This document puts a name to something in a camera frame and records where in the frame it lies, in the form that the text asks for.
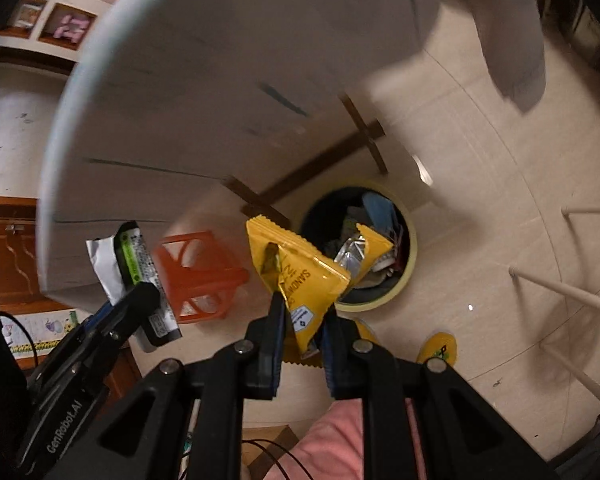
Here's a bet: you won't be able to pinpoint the yellow snack packet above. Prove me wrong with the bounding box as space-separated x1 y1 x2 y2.
245 215 397 367

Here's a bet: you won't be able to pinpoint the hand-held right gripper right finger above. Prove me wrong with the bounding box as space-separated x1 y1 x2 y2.
322 305 561 480

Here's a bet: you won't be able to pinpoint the black bin with yellow rim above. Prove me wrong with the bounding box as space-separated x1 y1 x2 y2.
294 180 420 313

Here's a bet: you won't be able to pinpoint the orange plastic stool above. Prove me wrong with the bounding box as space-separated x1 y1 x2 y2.
152 230 251 325

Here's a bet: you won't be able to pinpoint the brown wooden door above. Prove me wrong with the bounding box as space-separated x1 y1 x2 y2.
0 195 81 311

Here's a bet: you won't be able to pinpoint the black cable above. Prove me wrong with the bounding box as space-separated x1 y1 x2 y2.
180 437 313 480

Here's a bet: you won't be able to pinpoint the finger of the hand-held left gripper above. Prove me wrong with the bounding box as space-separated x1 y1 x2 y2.
105 282 160 347
30 302 118 377

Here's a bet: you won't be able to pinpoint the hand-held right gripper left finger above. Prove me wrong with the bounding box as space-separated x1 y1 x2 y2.
62 292 287 480

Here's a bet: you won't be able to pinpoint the blue face mask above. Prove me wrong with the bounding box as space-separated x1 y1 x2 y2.
362 192 398 233

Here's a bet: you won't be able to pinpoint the wooden table frame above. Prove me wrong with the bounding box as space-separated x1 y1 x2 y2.
225 92 388 221

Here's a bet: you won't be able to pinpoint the person's pink trouser legs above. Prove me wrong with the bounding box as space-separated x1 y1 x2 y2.
300 397 428 480

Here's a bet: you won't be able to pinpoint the white metal rack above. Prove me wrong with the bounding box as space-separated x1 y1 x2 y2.
509 205 600 411

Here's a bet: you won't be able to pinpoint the tree print tablecloth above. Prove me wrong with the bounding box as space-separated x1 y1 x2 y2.
36 0 548 296

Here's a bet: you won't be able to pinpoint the animal wall sticker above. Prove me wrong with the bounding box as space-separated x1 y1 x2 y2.
0 310 81 358

